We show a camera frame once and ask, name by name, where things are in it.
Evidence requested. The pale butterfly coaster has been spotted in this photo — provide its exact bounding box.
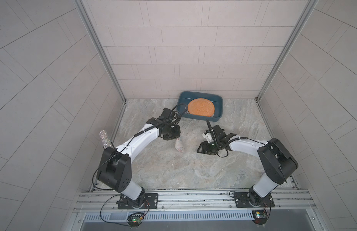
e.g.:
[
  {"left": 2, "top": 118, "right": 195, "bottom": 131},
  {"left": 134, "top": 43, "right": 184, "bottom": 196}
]
[{"left": 175, "top": 138, "right": 186, "bottom": 153}]

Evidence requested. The teal storage box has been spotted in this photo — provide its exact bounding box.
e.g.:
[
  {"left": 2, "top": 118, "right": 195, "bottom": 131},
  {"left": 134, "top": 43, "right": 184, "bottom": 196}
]
[{"left": 176, "top": 91, "right": 223, "bottom": 122}]

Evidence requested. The orange round coaster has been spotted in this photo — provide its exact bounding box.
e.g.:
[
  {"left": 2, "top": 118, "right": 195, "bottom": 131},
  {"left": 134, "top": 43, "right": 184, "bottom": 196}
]
[{"left": 188, "top": 98, "right": 215, "bottom": 117}]

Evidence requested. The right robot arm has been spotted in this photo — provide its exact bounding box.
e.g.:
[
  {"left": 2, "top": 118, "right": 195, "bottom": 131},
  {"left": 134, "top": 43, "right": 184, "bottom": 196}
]
[{"left": 197, "top": 121, "right": 299, "bottom": 207}]

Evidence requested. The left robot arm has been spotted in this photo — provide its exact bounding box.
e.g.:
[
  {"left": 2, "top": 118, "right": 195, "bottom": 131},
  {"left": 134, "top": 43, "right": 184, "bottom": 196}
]
[{"left": 92, "top": 104, "right": 187, "bottom": 208}]

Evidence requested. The glitter microphone on stand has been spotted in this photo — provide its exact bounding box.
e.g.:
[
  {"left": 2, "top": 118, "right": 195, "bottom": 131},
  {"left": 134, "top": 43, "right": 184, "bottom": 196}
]
[{"left": 99, "top": 130, "right": 114, "bottom": 149}]

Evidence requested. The right controller board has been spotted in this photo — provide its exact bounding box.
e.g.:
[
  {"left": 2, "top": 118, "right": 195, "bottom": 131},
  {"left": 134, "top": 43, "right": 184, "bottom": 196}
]
[{"left": 252, "top": 210, "right": 268, "bottom": 225}]

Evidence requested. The controller board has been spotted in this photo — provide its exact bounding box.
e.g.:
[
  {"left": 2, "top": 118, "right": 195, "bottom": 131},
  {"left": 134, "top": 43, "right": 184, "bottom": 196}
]
[
  {"left": 127, "top": 212, "right": 144, "bottom": 228},
  {"left": 252, "top": 210, "right": 268, "bottom": 225}
]

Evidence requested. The left controller board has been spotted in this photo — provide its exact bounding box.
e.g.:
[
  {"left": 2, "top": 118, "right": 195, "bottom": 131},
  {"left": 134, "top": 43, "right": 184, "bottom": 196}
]
[{"left": 127, "top": 212, "right": 144, "bottom": 228}]

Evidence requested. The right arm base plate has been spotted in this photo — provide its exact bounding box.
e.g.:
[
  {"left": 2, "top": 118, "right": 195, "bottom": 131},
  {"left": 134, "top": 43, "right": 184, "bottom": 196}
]
[{"left": 230, "top": 192, "right": 275, "bottom": 208}]

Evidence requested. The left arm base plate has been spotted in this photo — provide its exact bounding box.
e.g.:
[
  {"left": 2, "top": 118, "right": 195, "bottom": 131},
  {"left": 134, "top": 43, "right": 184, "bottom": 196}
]
[{"left": 116, "top": 192, "right": 158, "bottom": 209}]

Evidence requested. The aluminium mounting rail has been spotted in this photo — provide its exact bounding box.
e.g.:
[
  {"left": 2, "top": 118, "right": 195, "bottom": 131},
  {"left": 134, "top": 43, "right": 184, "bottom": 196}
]
[{"left": 71, "top": 189, "right": 316, "bottom": 212}]

